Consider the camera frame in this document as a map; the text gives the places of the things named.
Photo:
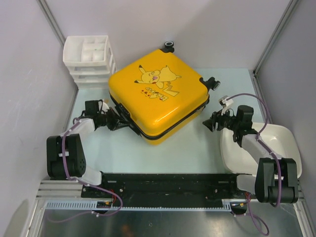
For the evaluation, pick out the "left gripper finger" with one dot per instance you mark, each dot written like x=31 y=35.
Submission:
x=123 y=112
x=119 y=125

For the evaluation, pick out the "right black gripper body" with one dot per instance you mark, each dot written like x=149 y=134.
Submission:
x=225 y=121

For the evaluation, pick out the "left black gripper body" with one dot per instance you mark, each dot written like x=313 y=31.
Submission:
x=108 y=119

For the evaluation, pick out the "yellow Pikachu hard-shell suitcase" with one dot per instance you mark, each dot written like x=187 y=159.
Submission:
x=161 y=92

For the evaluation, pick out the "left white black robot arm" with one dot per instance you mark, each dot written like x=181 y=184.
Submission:
x=65 y=157

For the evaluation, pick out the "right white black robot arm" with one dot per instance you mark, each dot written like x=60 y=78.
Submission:
x=260 y=170

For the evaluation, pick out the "light blue table mat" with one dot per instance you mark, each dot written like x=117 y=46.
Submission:
x=192 y=149

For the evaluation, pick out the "white plastic tray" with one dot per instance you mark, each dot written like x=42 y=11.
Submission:
x=279 y=138

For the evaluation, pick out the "white plastic drawer organizer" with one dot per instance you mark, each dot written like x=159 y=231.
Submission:
x=90 y=61

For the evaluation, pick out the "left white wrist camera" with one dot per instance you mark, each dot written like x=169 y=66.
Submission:
x=103 y=106

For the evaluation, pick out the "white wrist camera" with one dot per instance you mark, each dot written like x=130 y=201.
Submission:
x=226 y=104
x=103 y=106

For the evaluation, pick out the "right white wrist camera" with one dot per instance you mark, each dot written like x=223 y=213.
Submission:
x=226 y=104

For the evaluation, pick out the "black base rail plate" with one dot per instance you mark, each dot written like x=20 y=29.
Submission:
x=172 y=190

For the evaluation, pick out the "grey slotted cable duct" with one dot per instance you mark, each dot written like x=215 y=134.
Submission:
x=96 y=206

